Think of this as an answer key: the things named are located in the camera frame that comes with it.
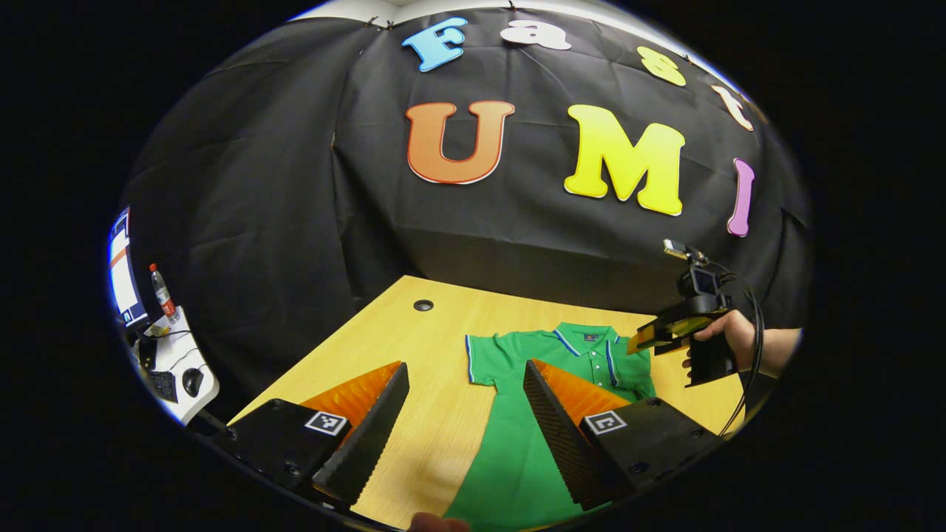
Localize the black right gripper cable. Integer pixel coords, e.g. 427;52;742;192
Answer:
709;259;767;437

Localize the red capped plastic bottle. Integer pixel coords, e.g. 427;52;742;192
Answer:
149;263;180;324

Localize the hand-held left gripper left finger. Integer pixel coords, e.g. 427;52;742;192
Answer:
214;361;411;512

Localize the black backdrop cloth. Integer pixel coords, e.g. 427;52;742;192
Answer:
118;4;814;422

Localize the green T-shirt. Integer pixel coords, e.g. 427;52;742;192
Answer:
443;322;657;531

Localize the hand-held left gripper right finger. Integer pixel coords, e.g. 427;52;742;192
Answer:
523;360;729;512

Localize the computer monitor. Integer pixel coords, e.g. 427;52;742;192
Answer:
109;207;149;330

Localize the black keyboard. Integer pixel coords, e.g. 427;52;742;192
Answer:
148;369;178;403

